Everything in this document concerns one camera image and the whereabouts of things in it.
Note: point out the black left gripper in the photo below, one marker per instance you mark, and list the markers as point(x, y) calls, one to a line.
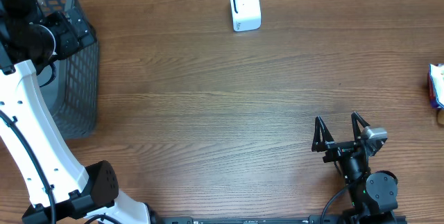
point(61, 23)

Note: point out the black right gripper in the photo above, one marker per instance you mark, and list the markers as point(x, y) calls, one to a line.
point(337, 148)

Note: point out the white Pantene tube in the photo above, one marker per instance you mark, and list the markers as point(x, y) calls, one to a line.
point(440, 117)

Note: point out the red purple pad package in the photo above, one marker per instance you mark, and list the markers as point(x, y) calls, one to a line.
point(432, 97)

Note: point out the yellow snack bag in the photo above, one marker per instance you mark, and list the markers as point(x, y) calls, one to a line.
point(436, 74)

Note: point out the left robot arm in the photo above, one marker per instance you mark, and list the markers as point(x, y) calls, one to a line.
point(59, 186)

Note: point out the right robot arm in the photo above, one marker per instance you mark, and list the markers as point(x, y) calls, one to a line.
point(373, 195)

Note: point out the white barcode scanner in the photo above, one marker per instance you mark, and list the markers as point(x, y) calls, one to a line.
point(246, 15)

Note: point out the grey plastic shopping basket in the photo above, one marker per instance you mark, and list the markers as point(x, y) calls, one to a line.
point(72, 96)

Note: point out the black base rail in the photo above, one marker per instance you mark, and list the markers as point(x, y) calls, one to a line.
point(312, 219)

